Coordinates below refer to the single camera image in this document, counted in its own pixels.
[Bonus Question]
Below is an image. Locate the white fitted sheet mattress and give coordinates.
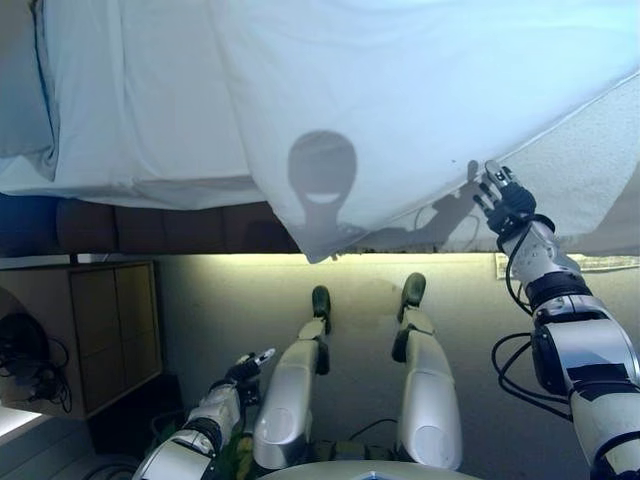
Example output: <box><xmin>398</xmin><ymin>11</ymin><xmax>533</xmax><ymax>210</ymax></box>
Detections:
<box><xmin>0</xmin><ymin>0</ymin><xmax>281</xmax><ymax>211</ymax></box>

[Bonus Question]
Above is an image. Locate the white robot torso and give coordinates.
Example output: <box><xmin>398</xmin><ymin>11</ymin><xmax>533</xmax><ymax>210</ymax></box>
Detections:
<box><xmin>259</xmin><ymin>459</ymin><xmax>416</xmax><ymax>480</ymax></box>

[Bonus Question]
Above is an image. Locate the pale grey area rug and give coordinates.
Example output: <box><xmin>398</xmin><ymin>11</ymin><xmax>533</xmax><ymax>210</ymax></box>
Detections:
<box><xmin>493</xmin><ymin>252</ymin><xmax>640</xmax><ymax>281</ymax></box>

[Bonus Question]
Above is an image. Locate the black cable bundle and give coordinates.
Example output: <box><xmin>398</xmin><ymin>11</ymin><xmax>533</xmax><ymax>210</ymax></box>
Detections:
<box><xmin>0</xmin><ymin>312</ymin><xmax>74</xmax><ymax>416</ymax></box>

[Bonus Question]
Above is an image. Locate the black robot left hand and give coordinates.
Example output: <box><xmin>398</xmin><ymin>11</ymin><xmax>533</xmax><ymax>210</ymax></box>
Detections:
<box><xmin>222</xmin><ymin>347</ymin><xmax>278</xmax><ymax>401</ymax></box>

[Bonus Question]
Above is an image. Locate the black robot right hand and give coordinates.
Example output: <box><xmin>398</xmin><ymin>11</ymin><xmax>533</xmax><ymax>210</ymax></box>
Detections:
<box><xmin>472</xmin><ymin>159</ymin><xmax>538</xmax><ymax>237</ymax></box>

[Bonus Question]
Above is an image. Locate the pale fringed throw blanket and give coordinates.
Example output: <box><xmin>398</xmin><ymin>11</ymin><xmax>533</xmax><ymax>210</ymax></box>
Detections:
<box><xmin>344</xmin><ymin>232</ymin><xmax>501</xmax><ymax>256</ymax></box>

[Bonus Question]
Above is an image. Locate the silver robot right leg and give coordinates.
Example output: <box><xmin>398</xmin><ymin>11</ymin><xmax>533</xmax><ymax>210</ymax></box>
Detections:
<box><xmin>391</xmin><ymin>272</ymin><xmax>464</xmax><ymax>471</ymax></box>

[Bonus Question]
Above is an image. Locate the silver robot left leg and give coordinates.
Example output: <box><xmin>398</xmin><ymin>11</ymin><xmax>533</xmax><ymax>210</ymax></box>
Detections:
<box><xmin>252</xmin><ymin>284</ymin><xmax>334</xmax><ymax>471</ymax></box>

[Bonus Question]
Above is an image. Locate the beige grey bed runner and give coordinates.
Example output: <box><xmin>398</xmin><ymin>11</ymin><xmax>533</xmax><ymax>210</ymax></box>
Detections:
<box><xmin>552</xmin><ymin>162</ymin><xmax>640</xmax><ymax>257</ymax></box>

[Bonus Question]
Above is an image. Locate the white duvet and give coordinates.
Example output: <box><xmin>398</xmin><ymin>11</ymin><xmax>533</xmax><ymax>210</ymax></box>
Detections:
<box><xmin>219</xmin><ymin>0</ymin><xmax>640</xmax><ymax>264</ymax></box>

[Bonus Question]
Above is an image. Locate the silver robot leg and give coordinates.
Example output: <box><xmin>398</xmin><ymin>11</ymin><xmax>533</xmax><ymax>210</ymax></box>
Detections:
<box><xmin>252</xmin><ymin>284</ymin><xmax>334</xmax><ymax>471</ymax></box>
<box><xmin>391</xmin><ymin>272</ymin><xmax>464</xmax><ymax>471</ymax></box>

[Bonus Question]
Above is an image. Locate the wooden nightstand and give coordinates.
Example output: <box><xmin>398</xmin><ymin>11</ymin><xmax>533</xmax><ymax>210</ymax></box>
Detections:
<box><xmin>0</xmin><ymin>259</ymin><xmax>165</xmax><ymax>419</ymax></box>

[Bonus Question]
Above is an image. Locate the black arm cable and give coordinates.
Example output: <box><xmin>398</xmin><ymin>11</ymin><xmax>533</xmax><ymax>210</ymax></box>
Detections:
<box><xmin>491</xmin><ymin>232</ymin><xmax>576</xmax><ymax>421</ymax></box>

